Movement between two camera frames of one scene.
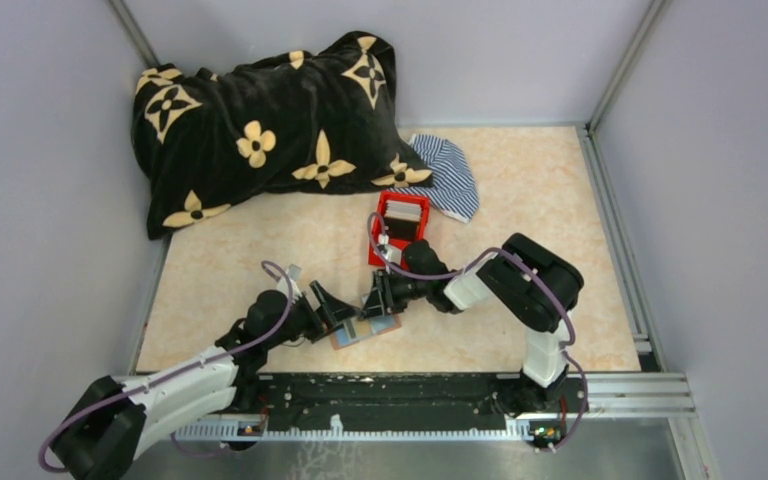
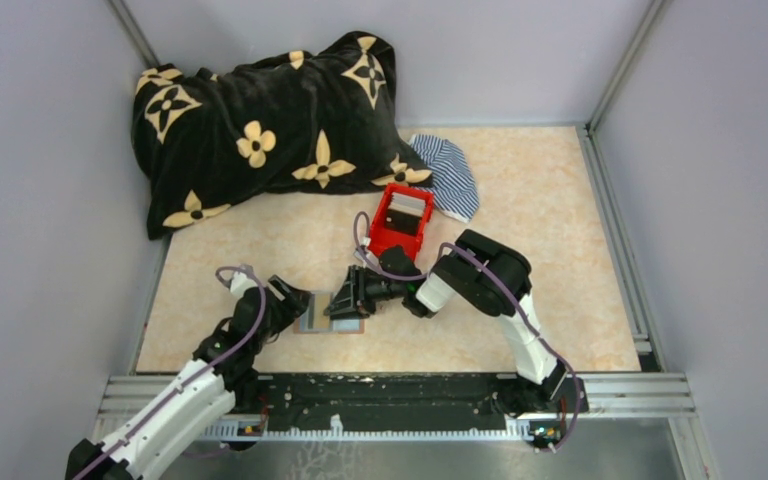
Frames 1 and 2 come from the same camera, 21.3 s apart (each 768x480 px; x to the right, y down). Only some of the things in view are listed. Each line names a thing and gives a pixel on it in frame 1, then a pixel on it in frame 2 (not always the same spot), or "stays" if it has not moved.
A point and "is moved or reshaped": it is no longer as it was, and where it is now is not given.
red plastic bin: (402, 220) stays
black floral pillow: (287, 123) stays
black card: (401, 228) is moved or reshaped
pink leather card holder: (364, 328) is moved or reshaped
